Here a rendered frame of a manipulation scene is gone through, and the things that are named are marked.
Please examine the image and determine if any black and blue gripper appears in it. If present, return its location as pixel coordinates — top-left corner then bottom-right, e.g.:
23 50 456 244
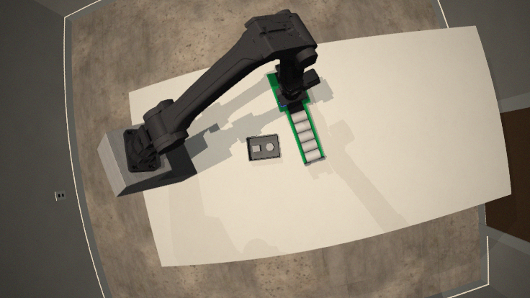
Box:
275 88 307 107

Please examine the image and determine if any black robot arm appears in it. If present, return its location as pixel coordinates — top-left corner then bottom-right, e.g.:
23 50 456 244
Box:
123 9 320 173

